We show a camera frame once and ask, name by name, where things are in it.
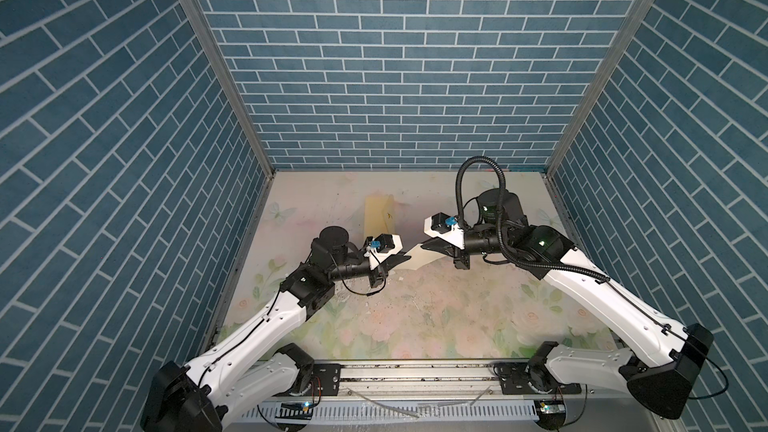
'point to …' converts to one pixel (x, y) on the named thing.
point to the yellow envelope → (379, 215)
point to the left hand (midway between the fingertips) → (406, 256)
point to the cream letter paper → (419, 257)
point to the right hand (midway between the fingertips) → (422, 237)
